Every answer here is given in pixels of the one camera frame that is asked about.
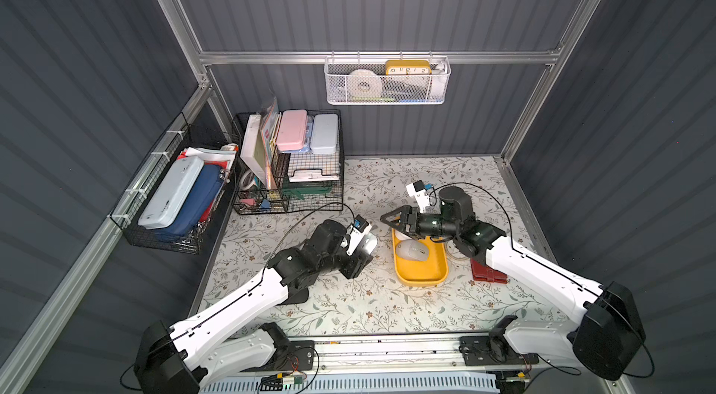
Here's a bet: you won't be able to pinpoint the white round mouse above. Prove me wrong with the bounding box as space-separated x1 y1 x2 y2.
395 239 430 262

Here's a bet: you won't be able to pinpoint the black mouse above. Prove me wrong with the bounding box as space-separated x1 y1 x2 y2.
282 288 310 306

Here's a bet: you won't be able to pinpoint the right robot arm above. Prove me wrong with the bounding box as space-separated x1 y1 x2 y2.
380 185 646 381

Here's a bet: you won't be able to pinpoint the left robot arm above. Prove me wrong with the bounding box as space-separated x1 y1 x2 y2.
132 216 378 393

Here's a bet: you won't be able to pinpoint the yellow storage box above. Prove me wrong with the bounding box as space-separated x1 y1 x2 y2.
392 230 449 287

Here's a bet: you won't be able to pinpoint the red small box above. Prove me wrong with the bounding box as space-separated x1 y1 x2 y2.
470 260 509 284

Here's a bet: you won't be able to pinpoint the light blue pencil case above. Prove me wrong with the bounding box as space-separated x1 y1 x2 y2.
310 114 339 155

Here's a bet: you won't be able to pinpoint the pink pencil case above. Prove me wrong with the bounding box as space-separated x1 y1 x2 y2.
276 110 308 153

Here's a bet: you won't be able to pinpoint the white tape roll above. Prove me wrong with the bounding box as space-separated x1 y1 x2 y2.
346 69 383 100

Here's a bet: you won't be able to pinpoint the books in organizer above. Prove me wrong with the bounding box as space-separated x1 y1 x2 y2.
240 97 281 190

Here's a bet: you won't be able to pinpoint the yellow clock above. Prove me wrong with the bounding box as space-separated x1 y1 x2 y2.
385 60 432 75

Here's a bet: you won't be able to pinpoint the dark blue case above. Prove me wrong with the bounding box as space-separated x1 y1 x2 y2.
154 164 223 242

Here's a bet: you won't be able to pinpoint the white long case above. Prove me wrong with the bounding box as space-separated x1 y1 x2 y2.
137 157 204 230

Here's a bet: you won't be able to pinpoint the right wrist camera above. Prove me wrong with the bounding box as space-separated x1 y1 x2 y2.
406 180 433 213

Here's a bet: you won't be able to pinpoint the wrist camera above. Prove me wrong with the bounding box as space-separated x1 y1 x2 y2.
406 180 433 213
346 215 372 256

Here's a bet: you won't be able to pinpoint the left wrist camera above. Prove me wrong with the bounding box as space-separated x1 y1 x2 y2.
346 215 372 256

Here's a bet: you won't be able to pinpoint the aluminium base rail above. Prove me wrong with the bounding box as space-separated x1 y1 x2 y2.
150 331 560 394

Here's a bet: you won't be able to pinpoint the black wire desk organizer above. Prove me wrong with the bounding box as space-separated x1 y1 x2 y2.
232 110 345 216

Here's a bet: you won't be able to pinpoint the white wire wall basket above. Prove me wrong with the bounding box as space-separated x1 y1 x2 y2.
324 54 452 105

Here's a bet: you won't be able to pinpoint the black wire side basket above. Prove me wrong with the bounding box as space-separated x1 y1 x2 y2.
109 114 241 254

